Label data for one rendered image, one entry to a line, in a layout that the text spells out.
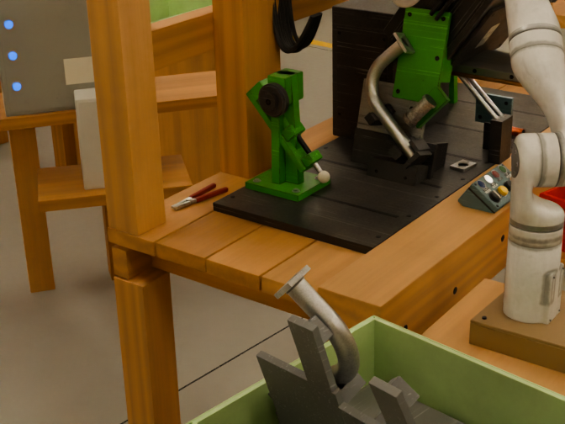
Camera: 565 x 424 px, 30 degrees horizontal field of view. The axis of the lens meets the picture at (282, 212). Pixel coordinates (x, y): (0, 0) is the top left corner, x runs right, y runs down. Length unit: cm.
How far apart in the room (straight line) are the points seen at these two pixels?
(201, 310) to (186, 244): 157
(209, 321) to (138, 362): 128
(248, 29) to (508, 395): 114
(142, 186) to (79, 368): 137
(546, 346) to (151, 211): 90
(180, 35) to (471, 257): 80
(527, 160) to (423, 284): 39
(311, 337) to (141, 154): 95
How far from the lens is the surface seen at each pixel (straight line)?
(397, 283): 200
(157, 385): 247
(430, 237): 218
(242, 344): 356
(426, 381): 174
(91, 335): 369
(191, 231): 227
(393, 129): 246
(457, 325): 197
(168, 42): 236
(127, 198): 225
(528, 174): 179
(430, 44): 245
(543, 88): 186
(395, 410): 128
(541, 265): 186
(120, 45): 213
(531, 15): 191
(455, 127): 282
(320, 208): 231
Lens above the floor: 183
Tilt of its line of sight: 24 degrees down
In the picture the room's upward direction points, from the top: 1 degrees counter-clockwise
